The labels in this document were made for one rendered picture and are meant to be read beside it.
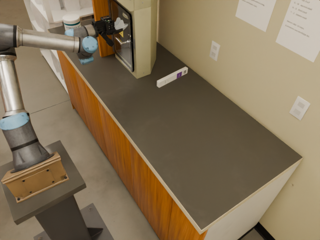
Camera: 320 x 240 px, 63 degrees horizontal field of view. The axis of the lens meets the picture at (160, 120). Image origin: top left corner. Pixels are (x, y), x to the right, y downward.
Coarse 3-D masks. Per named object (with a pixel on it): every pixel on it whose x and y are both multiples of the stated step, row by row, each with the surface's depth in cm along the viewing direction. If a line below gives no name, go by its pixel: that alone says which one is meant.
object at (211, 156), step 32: (64, 32) 223; (96, 64) 191; (160, 64) 194; (96, 96) 171; (128, 96) 168; (160, 96) 169; (192, 96) 170; (224, 96) 171; (128, 128) 148; (160, 128) 149; (192, 128) 150; (224, 128) 151; (256, 128) 152; (160, 160) 134; (192, 160) 134; (224, 160) 135; (256, 160) 136; (288, 160) 136; (192, 192) 122; (224, 192) 122; (256, 192) 125; (192, 224) 115
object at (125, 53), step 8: (112, 0) 162; (112, 8) 166; (120, 8) 156; (112, 16) 171; (120, 16) 160; (128, 16) 150; (128, 24) 154; (128, 32) 159; (128, 40) 163; (120, 48) 179; (128, 48) 167; (120, 56) 185; (128, 56) 172; (128, 64) 178
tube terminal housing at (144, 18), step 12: (144, 0) 147; (156, 0) 164; (132, 12) 150; (144, 12) 152; (156, 12) 170; (132, 24) 155; (144, 24) 157; (156, 24) 177; (144, 36) 162; (156, 36) 185; (144, 48) 168; (120, 60) 193; (144, 60) 174; (132, 72) 183; (144, 72) 181
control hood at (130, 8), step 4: (116, 0) 148; (120, 0) 139; (124, 0) 140; (128, 0) 141; (132, 0) 143; (124, 4) 141; (128, 4) 143; (132, 4) 144; (128, 8) 144; (132, 8) 146
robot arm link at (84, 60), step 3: (78, 54) 140; (81, 54) 136; (78, 57) 142; (81, 57) 139; (84, 57) 138; (87, 57) 138; (90, 57) 141; (81, 60) 140; (84, 60) 140; (87, 60) 140; (90, 60) 141; (93, 60) 144; (81, 63) 142; (84, 63) 142; (87, 63) 145
